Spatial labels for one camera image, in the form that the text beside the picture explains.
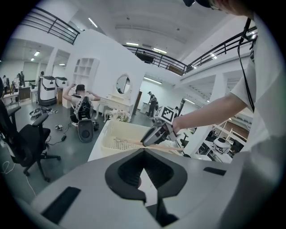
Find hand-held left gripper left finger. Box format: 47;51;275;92
31;148;155;229

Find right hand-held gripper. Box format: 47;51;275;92
140;106;180;148

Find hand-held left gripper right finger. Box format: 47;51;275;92
143;148;239;227

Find wooden clothes hanger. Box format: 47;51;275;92
114;137;185;155

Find cream plastic basket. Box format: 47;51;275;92
101;120;186;157

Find person's right forearm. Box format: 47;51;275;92
173;95;244;135

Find black office chair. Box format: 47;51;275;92
180;131;189;146
0;98;61;183

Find pink potted flowers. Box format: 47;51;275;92
111;109;131;123

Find white metal rack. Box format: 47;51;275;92
178;71;254;164

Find white carved stool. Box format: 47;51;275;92
103;109;114;123

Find white dressing table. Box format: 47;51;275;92
95;93;135;123

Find white round robot head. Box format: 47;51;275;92
213;137;231;155

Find black oval carrying case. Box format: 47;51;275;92
77;119;94;143

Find black balcony railing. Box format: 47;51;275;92
122;25;257;76

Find white black floor device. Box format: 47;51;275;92
29;106;53;118

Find white bookshelf cabinet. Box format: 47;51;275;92
71;57;100;99

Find person's white shirt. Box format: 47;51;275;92
230;13;286;229

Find white black service robot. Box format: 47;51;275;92
55;76;68;88
37;76;57;106

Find black mezzanine railing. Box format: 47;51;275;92
21;5;80;45

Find person's head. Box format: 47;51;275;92
212;0;255;17

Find brown wooden post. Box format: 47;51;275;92
136;90;143;116

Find white floor cable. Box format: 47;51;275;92
0;161;37;197

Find black body cable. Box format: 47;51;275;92
236;17;256;113

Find black head-worn camera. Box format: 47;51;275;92
182;0;213;8

